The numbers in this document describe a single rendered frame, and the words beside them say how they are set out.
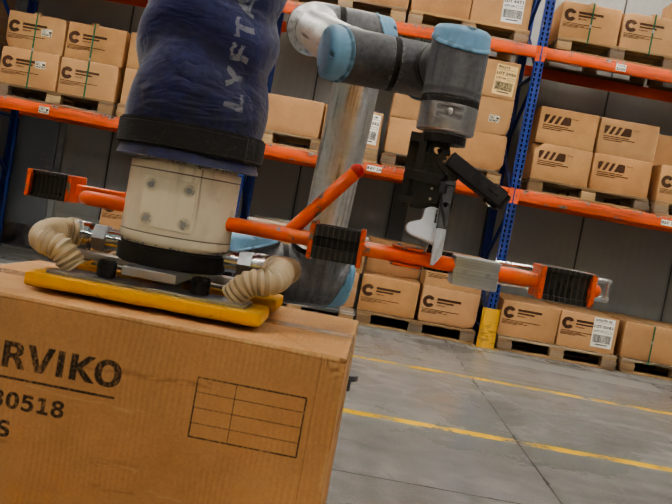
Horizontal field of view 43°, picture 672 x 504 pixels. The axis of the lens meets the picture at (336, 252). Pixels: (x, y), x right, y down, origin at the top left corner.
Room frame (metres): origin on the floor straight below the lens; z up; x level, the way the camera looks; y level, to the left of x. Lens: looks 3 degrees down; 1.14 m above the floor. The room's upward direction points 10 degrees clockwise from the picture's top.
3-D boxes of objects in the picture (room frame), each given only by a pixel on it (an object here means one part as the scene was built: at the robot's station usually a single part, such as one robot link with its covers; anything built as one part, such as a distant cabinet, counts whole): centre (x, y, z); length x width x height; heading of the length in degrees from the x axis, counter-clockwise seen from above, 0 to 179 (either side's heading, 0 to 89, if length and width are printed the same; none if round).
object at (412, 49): (1.43, -0.10, 1.39); 0.12 x 0.12 x 0.09; 13
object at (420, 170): (1.32, -0.13, 1.21); 0.09 x 0.08 x 0.12; 87
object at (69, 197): (1.59, 0.54, 1.08); 0.09 x 0.08 x 0.05; 178
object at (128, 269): (1.31, 0.25, 1.02); 0.34 x 0.25 x 0.06; 88
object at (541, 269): (1.28, -0.35, 1.08); 0.08 x 0.07 x 0.05; 88
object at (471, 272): (1.30, -0.21, 1.08); 0.07 x 0.07 x 0.04; 88
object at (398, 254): (1.43, 0.05, 1.08); 0.93 x 0.30 x 0.04; 88
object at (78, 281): (1.22, 0.25, 0.98); 0.34 x 0.10 x 0.05; 88
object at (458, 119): (1.31, -0.13, 1.30); 0.10 x 0.09 x 0.05; 177
